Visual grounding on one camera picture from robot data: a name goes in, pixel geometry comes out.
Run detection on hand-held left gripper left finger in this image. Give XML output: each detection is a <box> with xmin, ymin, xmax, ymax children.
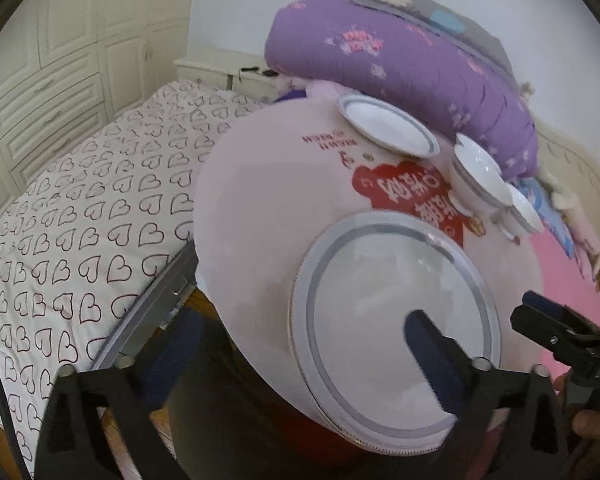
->
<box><xmin>34</xmin><ymin>307</ymin><xmax>203</xmax><ymax>480</ymax></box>

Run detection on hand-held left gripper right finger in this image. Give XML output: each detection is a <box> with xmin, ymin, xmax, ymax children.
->
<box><xmin>404</xmin><ymin>309</ymin><xmax>573</xmax><ymax>480</ymax></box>

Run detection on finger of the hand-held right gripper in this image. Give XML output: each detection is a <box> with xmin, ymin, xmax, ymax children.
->
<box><xmin>510</xmin><ymin>306</ymin><xmax>600</xmax><ymax>363</ymax></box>
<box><xmin>521</xmin><ymin>290</ymin><xmax>600</xmax><ymax>333</ymax></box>

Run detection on large grey-rimmed white plate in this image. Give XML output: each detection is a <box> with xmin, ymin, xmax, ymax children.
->
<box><xmin>289</xmin><ymin>211</ymin><xmax>502</xmax><ymax>453</ymax></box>

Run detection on white bowl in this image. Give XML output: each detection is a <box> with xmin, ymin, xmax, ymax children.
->
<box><xmin>497</xmin><ymin>185</ymin><xmax>545</xmax><ymax>241</ymax></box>
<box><xmin>450</xmin><ymin>132</ymin><xmax>513</xmax><ymax>211</ymax></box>

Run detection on small grey-rimmed white plate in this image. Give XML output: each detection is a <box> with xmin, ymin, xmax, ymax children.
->
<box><xmin>337</xmin><ymin>94</ymin><xmax>440</xmax><ymax>159</ymax></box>

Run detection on person's right hand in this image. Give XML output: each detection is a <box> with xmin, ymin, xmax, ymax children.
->
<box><xmin>571</xmin><ymin>407</ymin><xmax>600</xmax><ymax>443</ymax></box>

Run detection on pink blanket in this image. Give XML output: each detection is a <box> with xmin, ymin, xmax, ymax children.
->
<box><xmin>525</xmin><ymin>230</ymin><xmax>600</xmax><ymax>386</ymax></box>

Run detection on blue patterned cloth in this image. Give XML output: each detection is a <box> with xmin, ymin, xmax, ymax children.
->
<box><xmin>519</xmin><ymin>177</ymin><xmax>577</xmax><ymax>257</ymax></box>

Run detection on cream headboard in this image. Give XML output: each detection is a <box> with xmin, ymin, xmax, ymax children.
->
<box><xmin>532</xmin><ymin>122</ymin><xmax>600</xmax><ymax>266</ymax></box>

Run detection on heart-print bed sheet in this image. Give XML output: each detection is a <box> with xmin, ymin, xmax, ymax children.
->
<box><xmin>0</xmin><ymin>82</ymin><xmax>266</xmax><ymax>478</ymax></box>

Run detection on round pink table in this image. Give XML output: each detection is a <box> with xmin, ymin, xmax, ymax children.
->
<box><xmin>192</xmin><ymin>92</ymin><xmax>551</xmax><ymax>426</ymax></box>

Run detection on purple floral quilt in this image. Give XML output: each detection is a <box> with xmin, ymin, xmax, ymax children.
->
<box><xmin>265</xmin><ymin>0</ymin><xmax>541</xmax><ymax>176</ymax></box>

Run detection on light lilac blanket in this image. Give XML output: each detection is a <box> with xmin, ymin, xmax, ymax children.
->
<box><xmin>275</xmin><ymin>77</ymin><xmax>343</xmax><ymax>107</ymax></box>

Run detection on dark purple cloth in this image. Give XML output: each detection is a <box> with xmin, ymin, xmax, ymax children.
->
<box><xmin>274</xmin><ymin>87</ymin><xmax>311</xmax><ymax>106</ymax></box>

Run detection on cream nightstand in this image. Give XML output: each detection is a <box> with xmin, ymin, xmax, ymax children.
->
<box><xmin>174</xmin><ymin>49</ymin><xmax>281</xmax><ymax>103</ymax></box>

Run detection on grey floral quilt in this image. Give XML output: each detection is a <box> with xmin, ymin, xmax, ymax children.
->
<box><xmin>352</xmin><ymin>0</ymin><xmax>516</xmax><ymax>78</ymax></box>

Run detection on grey metal table frame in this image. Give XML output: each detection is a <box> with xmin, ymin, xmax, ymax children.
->
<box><xmin>94</xmin><ymin>247</ymin><xmax>199</xmax><ymax>372</ymax></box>

